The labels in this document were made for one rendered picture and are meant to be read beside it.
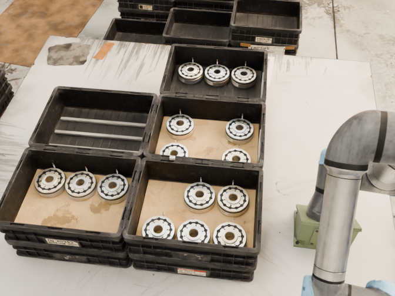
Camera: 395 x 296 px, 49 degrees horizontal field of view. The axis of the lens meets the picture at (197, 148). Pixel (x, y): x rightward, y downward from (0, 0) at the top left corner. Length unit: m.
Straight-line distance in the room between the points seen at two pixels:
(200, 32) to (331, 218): 2.01
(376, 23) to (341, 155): 2.88
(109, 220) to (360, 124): 0.84
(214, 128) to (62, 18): 2.41
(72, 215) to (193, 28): 1.73
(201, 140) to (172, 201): 0.28
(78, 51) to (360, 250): 1.55
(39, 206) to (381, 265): 1.14
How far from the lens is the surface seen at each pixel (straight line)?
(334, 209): 1.03
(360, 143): 0.98
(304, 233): 1.46
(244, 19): 2.77
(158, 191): 1.47
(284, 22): 2.77
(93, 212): 1.47
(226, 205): 1.40
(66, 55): 2.25
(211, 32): 2.84
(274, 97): 1.96
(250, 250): 1.26
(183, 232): 1.35
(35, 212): 1.53
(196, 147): 1.58
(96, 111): 1.75
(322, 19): 3.73
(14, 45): 3.66
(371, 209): 1.69
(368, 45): 3.56
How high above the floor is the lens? 2.06
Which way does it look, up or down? 51 degrees down
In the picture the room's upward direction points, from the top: 1 degrees counter-clockwise
